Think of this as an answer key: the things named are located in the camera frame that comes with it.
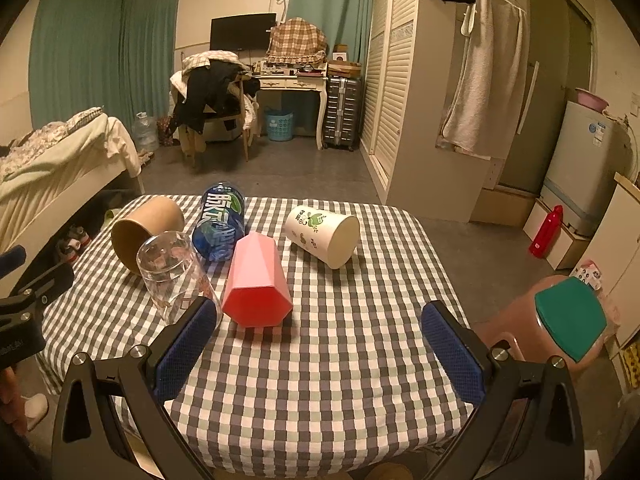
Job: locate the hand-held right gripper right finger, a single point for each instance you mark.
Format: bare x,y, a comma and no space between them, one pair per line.
452,355

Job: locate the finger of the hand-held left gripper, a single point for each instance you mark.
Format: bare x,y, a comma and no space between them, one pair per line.
12,259
47,280

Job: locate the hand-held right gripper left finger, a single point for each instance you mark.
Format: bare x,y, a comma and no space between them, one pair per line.
182,350

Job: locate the pink faceted cup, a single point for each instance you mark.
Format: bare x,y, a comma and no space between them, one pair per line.
255,280

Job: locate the clear glass cup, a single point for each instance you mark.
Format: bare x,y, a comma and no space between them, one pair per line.
170,270

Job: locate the brown paper cup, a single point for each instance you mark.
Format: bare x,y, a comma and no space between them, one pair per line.
150,220

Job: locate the white printed paper cup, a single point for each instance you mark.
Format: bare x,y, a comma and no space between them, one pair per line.
325,235

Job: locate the pair of shoes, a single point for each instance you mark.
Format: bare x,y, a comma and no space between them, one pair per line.
72,245

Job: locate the pink plastic stool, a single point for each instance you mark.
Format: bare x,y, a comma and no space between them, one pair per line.
505,320

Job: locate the white slipper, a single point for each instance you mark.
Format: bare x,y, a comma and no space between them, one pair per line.
36,407

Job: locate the bed with light bedding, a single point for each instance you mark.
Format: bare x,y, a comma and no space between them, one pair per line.
55,165

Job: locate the green square lid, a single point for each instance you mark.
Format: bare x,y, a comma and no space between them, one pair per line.
570,317

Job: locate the blue plastic bottle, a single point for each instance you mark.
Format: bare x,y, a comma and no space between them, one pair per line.
220,220

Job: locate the grey checked tablecloth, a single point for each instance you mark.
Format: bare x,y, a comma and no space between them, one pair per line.
320,385

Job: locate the red bottle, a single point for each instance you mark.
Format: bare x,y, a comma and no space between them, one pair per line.
545,232

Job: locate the white storage box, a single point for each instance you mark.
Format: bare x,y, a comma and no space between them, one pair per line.
565,245

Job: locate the small printed box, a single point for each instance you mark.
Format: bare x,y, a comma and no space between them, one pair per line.
589,274

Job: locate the clear water jug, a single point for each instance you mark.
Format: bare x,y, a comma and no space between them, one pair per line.
145,135

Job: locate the white cabinet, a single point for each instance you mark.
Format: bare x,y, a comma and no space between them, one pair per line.
622,250

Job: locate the green curtain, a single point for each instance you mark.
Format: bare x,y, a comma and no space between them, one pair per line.
330,5
100,50

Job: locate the wooden chair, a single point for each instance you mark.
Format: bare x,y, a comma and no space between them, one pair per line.
245,130

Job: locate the blue laundry basket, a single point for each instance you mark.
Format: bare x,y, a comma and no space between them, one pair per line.
279,125

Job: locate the white louvred wardrobe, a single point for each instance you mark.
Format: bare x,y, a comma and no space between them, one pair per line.
415,110

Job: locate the pile of clothes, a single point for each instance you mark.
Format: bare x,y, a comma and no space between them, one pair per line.
205,85

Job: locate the grey suitcase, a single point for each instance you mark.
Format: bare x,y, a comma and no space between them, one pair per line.
342,110

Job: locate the white towel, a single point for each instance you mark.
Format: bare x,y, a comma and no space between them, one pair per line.
485,70

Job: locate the white desk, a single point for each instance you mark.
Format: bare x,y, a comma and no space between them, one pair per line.
290,82

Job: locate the pink basin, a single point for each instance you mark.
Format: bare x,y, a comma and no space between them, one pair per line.
591,98

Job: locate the cardboard box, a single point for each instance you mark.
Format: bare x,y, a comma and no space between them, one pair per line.
345,68

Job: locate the black monitor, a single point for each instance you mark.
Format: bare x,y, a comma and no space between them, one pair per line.
242,32

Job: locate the plaid blanket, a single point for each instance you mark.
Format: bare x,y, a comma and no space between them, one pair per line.
295,37

